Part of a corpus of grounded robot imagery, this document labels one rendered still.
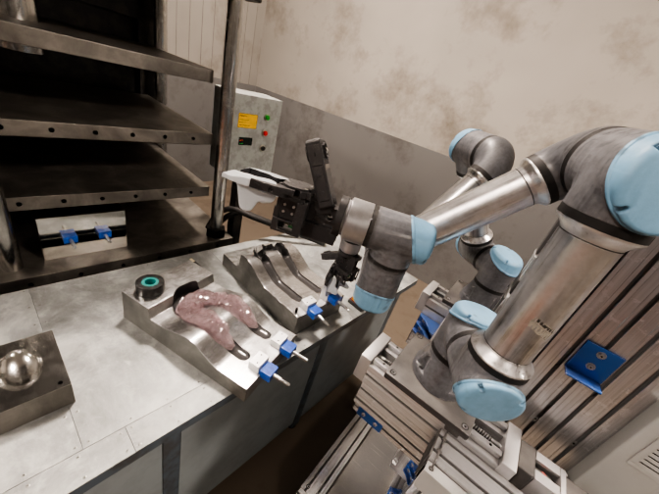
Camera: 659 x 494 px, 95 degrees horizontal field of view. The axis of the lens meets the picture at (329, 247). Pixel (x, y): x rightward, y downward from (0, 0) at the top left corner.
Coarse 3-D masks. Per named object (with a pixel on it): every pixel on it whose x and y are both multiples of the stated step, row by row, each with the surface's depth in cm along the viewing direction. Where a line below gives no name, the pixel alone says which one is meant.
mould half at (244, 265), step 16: (224, 256) 134; (240, 256) 135; (256, 256) 125; (272, 256) 129; (240, 272) 127; (256, 272) 119; (288, 272) 128; (304, 272) 133; (256, 288) 121; (272, 288) 118; (304, 288) 123; (272, 304) 116; (288, 304) 111; (320, 304) 116; (288, 320) 111; (304, 320) 111; (320, 320) 121
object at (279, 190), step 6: (252, 180) 48; (258, 180) 47; (252, 186) 48; (258, 186) 48; (264, 186) 47; (270, 186) 47; (276, 186) 47; (282, 186) 48; (270, 192) 47; (276, 192) 47; (282, 192) 48; (288, 192) 48; (294, 192) 49
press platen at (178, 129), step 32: (0, 96) 104; (32, 96) 114; (64, 96) 125; (96, 96) 139; (128, 96) 156; (0, 128) 90; (32, 128) 94; (64, 128) 99; (96, 128) 105; (128, 128) 112; (160, 128) 121; (192, 128) 134
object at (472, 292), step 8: (472, 280) 117; (464, 288) 118; (472, 288) 115; (480, 288) 112; (464, 296) 116; (472, 296) 113; (480, 296) 111; (488, 296) 110; (496, 296) 110; (480, 304) 111; (488, 304) 110
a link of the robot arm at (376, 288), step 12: (372, 264) 52; (360, 276) 55; (372, 276) 52; (384, 276) 51; (396, 276) 52; (360, 288) 55; (372, 288) 53; (384, 288) 53; (396, 288) 54; (360, 300) 56; (372, 300) 54; (384, 300) 54; (372, 312) 55
